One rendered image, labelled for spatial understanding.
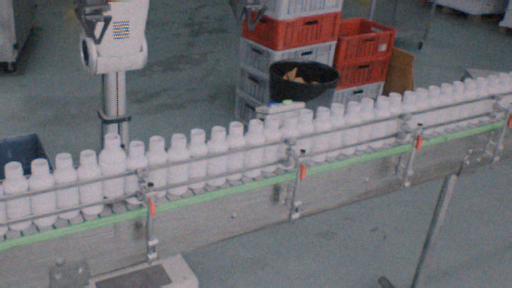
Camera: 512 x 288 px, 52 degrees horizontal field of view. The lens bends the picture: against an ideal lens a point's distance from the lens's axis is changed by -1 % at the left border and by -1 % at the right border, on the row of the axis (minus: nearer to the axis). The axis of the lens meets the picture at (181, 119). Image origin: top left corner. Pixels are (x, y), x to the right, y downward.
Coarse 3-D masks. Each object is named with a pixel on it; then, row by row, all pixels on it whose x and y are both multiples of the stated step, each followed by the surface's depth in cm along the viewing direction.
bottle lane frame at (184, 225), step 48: (432, 144) 177; (480, 144) 191; (240, 192) 147; (288, 192) 156; (336, 192) 166; (384, 192) 177; (48, 240) 126; (96, 240) 132; (144, 240) 139; (192, 240) 147
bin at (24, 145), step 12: (36, 132) 181; (0, 144) 176; (12, 144) 178; (24, 144) 180; (36, 144) 182; (0, 156) 178; (12, 156) 180; (24, 156) 182; (36, 156) 184; (48, 156) 166; (0, 168) 180; (24, 168) 184
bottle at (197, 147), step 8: (192, 136) 139; (200, 136) 138; (192, 144) 139; (200, 144) 139; (192, 152) 139; (200, 152) 139; (192, 168) 141; (200, 168) 141; (192, 176) 142; (200, 176) 142; (192, 184) 143; (200, 184) 143
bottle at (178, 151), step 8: (176, 136) 138; (184, 136) 137; (176, 144) 135; (184, 144) 136; (168, 152) 137; (176, 152) 136; (184, 152) 136; (168, 160) 138; (176, 160) 136; (168, 168) 138; (176, 168) 137; (184, 168) 138; (168, 176) 139; (176, 176) 138; (184, 176) 139; (168, 184) 140; (168, 192) 142; (176, 192) 140; (184, 192) 142
